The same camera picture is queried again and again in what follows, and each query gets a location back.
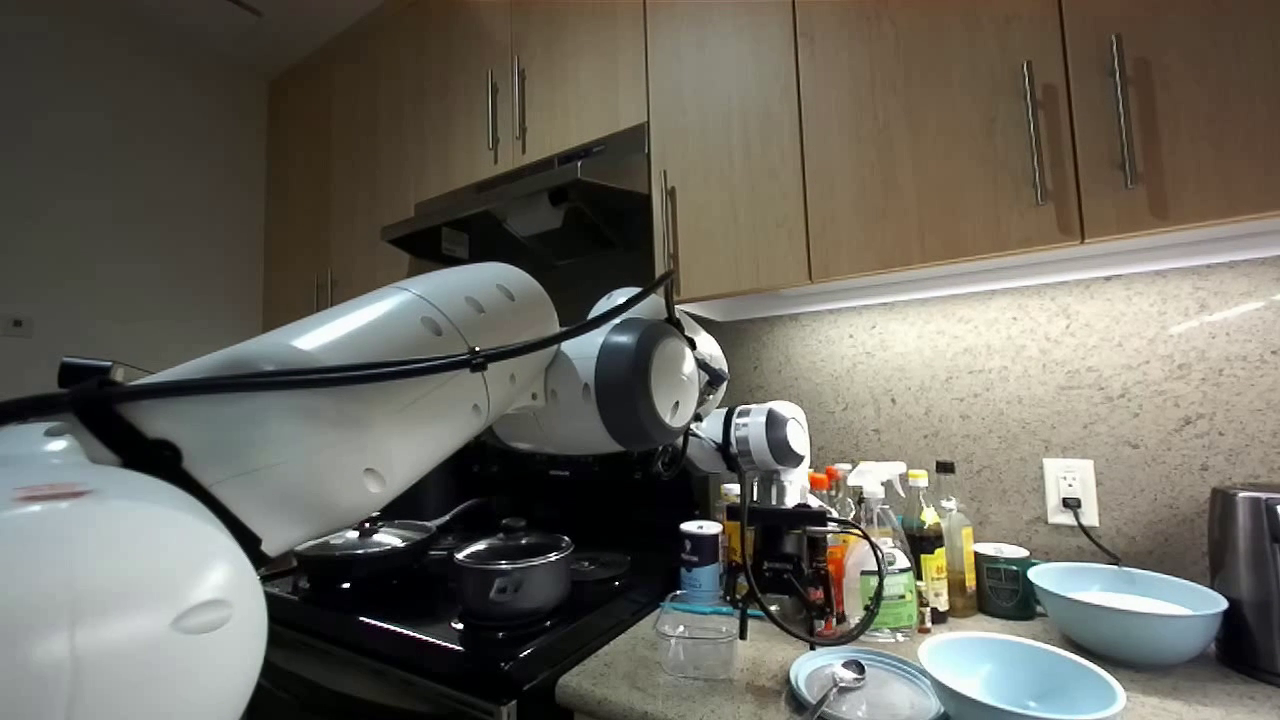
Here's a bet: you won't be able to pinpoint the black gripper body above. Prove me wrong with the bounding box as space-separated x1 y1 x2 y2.
758 517 836 609

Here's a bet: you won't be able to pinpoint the light blue small bowl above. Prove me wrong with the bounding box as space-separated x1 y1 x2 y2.
916 626 1133 720

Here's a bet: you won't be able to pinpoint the light blue large bowl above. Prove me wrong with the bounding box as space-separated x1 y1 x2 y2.
1026 557 1232 671

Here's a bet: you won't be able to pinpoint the red cap sauce bottle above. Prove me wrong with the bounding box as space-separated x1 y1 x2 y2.
809 458 852 632

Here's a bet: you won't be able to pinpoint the clear plastic container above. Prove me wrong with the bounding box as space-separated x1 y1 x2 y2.
649 597 744 687

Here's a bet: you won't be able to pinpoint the blue white salt canister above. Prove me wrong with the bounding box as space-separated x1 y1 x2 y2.
676 517 729 602

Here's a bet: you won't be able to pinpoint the light blue plate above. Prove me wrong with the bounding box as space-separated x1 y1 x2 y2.
784 644 948 720

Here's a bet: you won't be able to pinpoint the dark jar white lid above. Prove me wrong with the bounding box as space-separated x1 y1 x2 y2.
972 539 1039 624

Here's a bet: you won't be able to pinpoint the white outlet with plug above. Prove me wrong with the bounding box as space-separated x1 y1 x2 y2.
1039 453 1105 530

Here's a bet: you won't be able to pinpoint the glass pot lid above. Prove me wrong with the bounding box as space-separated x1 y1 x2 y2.
451 517 581 570

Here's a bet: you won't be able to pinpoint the black electric stove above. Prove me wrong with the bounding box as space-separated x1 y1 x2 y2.
247 443 704 720

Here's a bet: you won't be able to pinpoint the dark pan with lid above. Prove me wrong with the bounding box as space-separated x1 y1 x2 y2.
288 494 487 580

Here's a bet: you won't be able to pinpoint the wooden upper cabinets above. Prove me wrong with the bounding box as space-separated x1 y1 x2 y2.
261 0 1280 330

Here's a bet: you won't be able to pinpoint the dark range hood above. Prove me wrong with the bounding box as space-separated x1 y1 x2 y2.
382 123 660 304

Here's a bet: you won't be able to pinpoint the dark kettle appliance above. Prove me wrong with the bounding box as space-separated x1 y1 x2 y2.
1203 479 1280 687

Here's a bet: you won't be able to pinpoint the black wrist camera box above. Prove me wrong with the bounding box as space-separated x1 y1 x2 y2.
729 494 840 529

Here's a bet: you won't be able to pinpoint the black pot with handle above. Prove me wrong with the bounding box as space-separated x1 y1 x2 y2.
451 534 581 626

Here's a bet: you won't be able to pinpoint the black plug cord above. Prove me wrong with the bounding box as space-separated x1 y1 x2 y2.
1057 494 1128 567

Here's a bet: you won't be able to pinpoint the metal cabinet handle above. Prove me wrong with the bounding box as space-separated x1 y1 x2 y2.
1105 29 1149 190
480 68 506 167
1018 57 1054 207
507 62 532 160
660 167 684 278

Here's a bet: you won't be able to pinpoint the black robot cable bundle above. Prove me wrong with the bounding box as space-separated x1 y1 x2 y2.
0 267 893 652

